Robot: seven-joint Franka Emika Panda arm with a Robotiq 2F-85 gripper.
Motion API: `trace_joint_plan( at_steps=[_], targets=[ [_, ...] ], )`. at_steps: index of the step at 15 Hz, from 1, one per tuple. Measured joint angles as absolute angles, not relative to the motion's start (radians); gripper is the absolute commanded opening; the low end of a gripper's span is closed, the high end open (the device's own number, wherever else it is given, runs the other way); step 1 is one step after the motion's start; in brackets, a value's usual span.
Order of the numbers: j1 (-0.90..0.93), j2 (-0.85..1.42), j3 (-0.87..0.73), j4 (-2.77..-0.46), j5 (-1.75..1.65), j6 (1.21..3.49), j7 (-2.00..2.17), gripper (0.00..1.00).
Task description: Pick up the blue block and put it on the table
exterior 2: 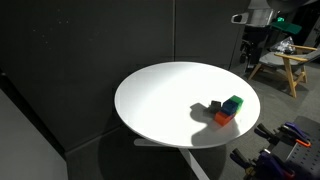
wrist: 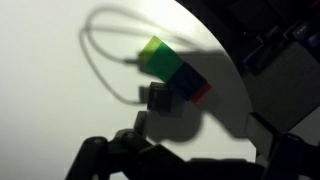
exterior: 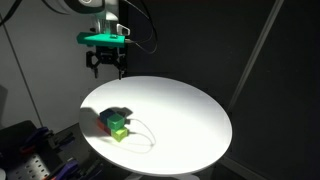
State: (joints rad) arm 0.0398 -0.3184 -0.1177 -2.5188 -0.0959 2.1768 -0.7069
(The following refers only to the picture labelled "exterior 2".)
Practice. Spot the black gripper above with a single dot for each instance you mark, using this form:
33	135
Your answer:
256	37

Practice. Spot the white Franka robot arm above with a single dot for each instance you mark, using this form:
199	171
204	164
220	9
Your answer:
260	16

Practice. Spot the dark green block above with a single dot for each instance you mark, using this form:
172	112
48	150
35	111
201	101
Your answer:
236	100

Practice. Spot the grey block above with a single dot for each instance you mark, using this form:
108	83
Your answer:
215	106

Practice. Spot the orange block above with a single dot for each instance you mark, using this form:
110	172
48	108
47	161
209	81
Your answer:
222	118

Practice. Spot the crinkled silver plastic bag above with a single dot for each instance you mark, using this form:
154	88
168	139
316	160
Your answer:
283	46

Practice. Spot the wooden armchair grey cushion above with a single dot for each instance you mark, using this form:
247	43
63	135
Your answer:
290	60

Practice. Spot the purple orange spring clamp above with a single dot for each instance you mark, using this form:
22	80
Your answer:
296	133
271	163

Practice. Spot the white table base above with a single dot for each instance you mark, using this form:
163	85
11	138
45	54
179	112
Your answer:
193	161

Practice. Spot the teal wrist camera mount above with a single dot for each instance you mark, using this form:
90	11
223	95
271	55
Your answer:
286	26

